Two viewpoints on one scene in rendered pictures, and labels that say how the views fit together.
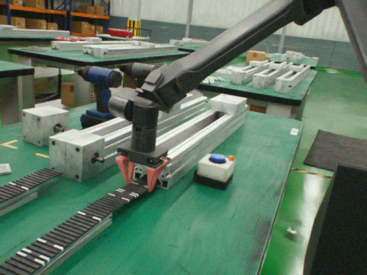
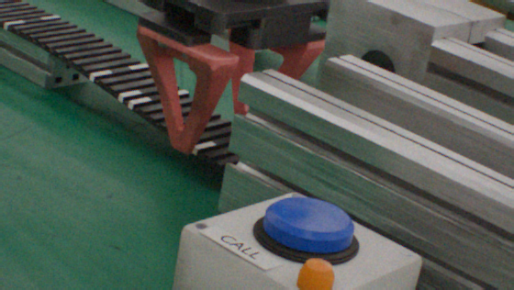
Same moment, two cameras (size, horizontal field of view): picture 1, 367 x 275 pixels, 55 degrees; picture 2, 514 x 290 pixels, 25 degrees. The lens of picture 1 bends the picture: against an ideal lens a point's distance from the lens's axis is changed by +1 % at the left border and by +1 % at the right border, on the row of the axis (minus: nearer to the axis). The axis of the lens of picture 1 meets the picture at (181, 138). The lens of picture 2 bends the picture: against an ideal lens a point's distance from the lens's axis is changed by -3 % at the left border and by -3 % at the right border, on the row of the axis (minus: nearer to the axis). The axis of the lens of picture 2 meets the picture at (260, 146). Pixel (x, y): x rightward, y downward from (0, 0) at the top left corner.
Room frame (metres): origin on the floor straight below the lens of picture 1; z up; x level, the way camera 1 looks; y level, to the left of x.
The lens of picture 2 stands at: (0.98, -0.56, 1.07)
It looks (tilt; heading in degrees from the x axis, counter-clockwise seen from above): 22 degrees down; 107
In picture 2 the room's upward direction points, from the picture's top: 11 degrees clockwise
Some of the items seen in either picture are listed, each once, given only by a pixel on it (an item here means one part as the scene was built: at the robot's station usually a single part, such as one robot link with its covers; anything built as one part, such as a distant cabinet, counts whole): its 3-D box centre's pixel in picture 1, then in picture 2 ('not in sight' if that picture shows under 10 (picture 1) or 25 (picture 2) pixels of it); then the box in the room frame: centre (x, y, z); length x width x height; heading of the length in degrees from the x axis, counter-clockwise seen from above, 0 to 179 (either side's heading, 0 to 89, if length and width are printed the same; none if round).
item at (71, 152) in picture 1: (81, 155); (400, 63); (0.83, 0.25, 0.83); 0.12 x 0.09 x 0.10; 69
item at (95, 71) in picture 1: (94, 97); not in sight; (1.23, 0.32, 0.89); 0.20 x 0.08 x 0.22; 63
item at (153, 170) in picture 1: (147, 171); (208, 75); (0.75, 0.07, 0.84); 0.07 x 0.07 x 0.09; 69
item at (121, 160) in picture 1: (135, 167); (243, 68); (0.76, 0.10, 0.84); 0.07 x 0.07 x 0.09; 69
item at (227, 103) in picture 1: (227, 106); not in sight; (1.41, -0.17, 0.87); 0.16 x 0.11 x 0.07; 159
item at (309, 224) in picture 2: (217, 158); (307, 232); (0.87, -0.10, 0.84); 0.04 x 0.04 x 0.02
